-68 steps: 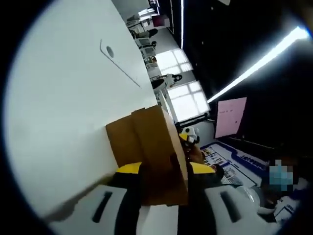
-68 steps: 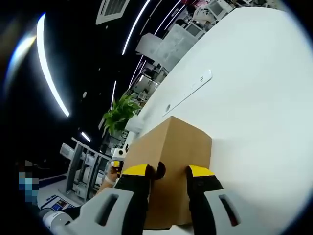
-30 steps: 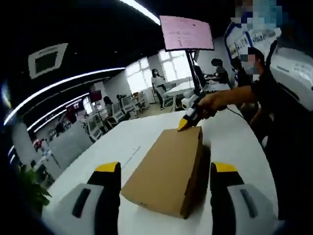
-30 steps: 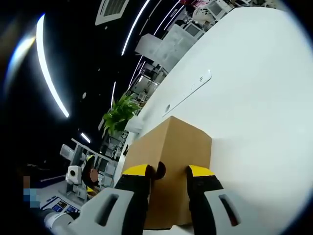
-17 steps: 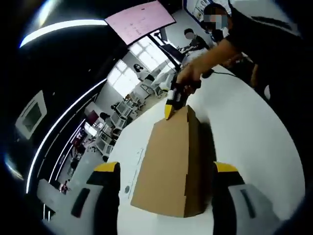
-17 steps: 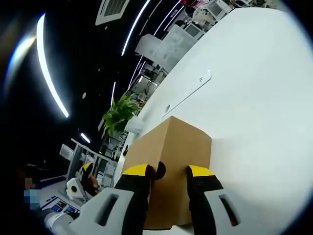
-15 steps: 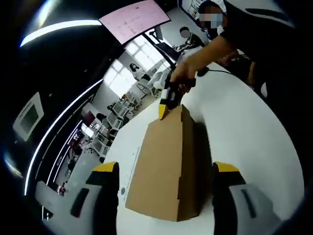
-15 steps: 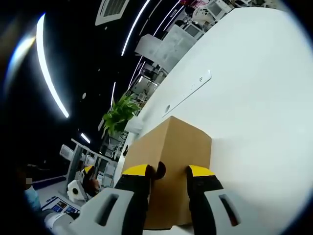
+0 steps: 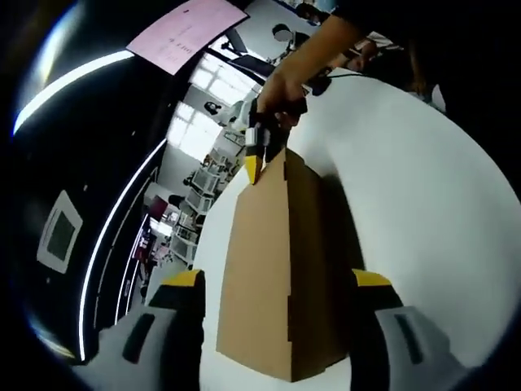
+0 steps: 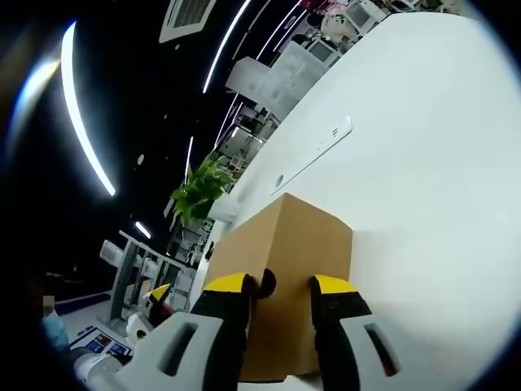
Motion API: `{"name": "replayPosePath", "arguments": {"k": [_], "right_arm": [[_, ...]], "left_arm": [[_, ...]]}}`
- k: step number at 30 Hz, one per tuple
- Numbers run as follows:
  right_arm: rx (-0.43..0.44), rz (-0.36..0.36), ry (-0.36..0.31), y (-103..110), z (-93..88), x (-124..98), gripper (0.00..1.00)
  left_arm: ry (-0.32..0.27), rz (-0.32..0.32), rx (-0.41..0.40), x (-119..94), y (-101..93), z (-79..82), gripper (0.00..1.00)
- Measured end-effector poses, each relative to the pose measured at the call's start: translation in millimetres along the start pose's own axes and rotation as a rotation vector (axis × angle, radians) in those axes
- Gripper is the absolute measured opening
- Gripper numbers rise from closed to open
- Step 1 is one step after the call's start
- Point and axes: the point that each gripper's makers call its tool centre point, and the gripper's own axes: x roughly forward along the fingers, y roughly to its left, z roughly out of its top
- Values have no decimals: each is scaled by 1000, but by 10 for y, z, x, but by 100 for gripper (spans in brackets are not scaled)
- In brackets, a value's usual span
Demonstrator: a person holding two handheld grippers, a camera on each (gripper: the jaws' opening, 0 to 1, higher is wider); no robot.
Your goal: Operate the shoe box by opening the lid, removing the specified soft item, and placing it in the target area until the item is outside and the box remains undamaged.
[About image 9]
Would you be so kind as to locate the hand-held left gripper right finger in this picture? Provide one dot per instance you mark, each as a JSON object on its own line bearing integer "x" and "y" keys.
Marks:
{"x": 378, "y": 301}

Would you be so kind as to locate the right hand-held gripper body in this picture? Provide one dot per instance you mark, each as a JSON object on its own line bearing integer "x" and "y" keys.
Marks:
{"x": 299, "y": 108}

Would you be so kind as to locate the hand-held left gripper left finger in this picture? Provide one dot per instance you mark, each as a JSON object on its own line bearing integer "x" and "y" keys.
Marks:
{"x": 185, "y": 309}

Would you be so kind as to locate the brown cardboard shoe box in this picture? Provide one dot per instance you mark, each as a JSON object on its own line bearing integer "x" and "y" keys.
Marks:
{"x": 260, "y": 264}

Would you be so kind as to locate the person's right hand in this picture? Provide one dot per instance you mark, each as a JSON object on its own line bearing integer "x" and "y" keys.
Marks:
{"x": 281, "y": 91}

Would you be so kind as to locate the black computer mouse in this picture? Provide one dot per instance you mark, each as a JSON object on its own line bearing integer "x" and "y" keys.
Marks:
{"x": 321, "y": 85}

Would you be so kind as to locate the ceiling light strip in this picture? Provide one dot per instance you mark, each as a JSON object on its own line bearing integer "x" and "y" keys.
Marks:
{"x": 61, "y": 83}
{"x": 83, "y": 334}

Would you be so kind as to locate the hanging display screen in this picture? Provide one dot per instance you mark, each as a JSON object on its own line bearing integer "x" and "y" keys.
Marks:
{"x": 187, "y": 32}

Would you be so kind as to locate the ceiling air conditioner vent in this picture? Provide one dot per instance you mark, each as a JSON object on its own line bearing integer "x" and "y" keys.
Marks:
{"x": 59, "y": 232}

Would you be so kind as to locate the red wall display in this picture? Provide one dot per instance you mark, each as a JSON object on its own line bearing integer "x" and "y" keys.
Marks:
{"x": 158, "y": 203}

